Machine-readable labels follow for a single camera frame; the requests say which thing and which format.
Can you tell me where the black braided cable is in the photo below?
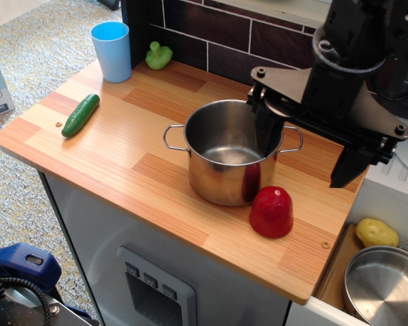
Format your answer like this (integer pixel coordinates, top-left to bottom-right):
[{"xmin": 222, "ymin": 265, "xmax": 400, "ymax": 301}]
[{"xmin": 0, "ymin": 276, "xmax": 52, "ymax": 326}]

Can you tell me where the white dish rack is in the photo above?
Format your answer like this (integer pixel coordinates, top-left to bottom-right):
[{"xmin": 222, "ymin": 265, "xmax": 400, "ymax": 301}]
[{"xmin": 366, "ymin": 119, "xmax": 408, "ymax": 194}]

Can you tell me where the green toy cucumber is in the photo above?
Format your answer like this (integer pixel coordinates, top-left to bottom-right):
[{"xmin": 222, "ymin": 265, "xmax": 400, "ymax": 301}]
[{"xmin": 61, "ymin": 94, "xmax": 100, "ymax": 137}]

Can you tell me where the stainless steel pan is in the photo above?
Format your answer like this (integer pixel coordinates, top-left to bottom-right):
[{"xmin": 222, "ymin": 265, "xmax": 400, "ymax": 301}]
[{"xmin": 343, "ymin": 246, "xmax": 408, "ymax": 325}]

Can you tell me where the light green toy vegetable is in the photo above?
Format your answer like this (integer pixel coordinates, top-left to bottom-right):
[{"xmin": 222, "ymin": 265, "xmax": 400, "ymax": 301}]
[{"xmin": 146, "ymin": 41, "xmax": 173, "ymax": 70}]

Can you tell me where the yellow toy potato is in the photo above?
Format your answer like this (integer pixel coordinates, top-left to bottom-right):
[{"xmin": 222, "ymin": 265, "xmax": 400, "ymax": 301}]
[{"xmin": 355, "ymin": 218, "xmax": 399, "ymax": 247}]

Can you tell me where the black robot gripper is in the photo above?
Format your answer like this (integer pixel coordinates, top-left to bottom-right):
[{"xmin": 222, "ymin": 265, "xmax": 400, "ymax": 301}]
[{"xmin": 248, "ymin": 27, "xmax": 408, "ymax": 188}]

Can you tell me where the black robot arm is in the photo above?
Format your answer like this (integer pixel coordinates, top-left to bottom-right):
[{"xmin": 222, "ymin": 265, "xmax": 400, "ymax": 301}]
[{"xmin": 248, "ymin": 1, "xmax": 408, "ymax": 188}]

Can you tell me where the red toy sweet potato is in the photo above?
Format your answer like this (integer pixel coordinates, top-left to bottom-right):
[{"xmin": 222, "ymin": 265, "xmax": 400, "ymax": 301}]
[{"xmin": 250, "ymin": 186, "xmax": 294, "ymax": 238}]

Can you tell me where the stainless steel pot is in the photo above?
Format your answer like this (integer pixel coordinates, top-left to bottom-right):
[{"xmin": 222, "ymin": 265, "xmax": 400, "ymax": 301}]
[{"xmin": 179, "ymin": 100, "xmax": 286, "ymax": 206}]

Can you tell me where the blue clamp tool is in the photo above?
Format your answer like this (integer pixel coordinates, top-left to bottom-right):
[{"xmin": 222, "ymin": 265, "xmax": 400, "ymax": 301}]
[{"xmin": 0, "ymin": 242, "xmax": 99, "ymax": 326}]

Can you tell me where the blue plastic cup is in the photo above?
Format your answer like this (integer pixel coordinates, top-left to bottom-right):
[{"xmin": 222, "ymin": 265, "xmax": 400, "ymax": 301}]
[{"xmin": 90, "ymin": 21, "xmax": 132, "ymax": 83}]

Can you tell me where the grey toy kitchen cabinet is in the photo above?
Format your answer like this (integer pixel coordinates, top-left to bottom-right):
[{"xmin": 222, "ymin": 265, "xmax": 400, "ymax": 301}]
[{"xmin": 41, "ymin": 175, "xmax": 358, "ymax": 325}]

